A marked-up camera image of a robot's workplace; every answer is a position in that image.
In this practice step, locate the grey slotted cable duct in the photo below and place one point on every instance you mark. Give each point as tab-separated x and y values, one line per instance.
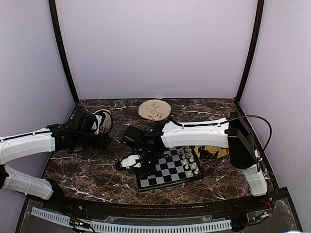
133	225

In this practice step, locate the right black frame post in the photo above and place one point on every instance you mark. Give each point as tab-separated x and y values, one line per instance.
251	51

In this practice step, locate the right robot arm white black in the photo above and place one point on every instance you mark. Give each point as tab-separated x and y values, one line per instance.
230	133

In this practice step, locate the left black frame post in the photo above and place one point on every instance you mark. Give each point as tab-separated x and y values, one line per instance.
61	50

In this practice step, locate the white chess pieces row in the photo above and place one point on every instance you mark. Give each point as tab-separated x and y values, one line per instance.
188	166

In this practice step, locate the beige coral pattern mug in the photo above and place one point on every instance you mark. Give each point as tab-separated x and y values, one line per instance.
107	123

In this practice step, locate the gold metal tray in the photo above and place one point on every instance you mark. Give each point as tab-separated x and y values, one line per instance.
222	152

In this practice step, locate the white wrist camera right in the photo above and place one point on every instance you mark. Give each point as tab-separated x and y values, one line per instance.
130	161

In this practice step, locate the black frame post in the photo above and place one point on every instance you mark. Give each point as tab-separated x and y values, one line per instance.
251	51
61	50

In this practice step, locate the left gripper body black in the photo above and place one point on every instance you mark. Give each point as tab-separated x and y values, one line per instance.
83	141

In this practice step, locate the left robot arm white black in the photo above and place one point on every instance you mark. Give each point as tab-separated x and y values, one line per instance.
23	145

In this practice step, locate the black white chess board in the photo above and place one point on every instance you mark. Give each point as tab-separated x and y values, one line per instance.
165	172

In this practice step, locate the black front rail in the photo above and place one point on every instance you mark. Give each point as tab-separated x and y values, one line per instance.
223	208

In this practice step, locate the beige floral ceramic plate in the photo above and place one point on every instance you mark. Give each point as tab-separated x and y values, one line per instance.
155	110

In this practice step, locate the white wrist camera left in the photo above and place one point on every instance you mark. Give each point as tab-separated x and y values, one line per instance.
97	124

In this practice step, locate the pile of black chess pieces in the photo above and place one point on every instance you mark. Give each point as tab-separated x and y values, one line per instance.
208	153

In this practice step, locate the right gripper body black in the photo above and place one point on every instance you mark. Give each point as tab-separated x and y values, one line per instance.
150	156

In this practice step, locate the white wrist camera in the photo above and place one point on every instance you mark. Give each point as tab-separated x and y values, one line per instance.
130	161
97	124

